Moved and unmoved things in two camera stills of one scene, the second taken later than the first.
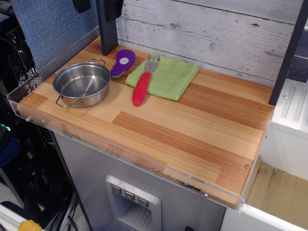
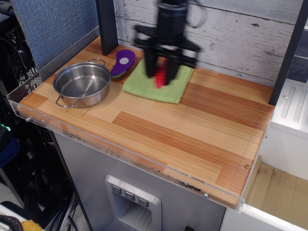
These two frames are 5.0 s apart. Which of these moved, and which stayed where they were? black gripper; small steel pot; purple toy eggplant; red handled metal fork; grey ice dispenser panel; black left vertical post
Moved: black gripper; red handled metal fork
Stayed: black left vertical post; small steel pot; grey ice dispenser panel; purple toy eggplant
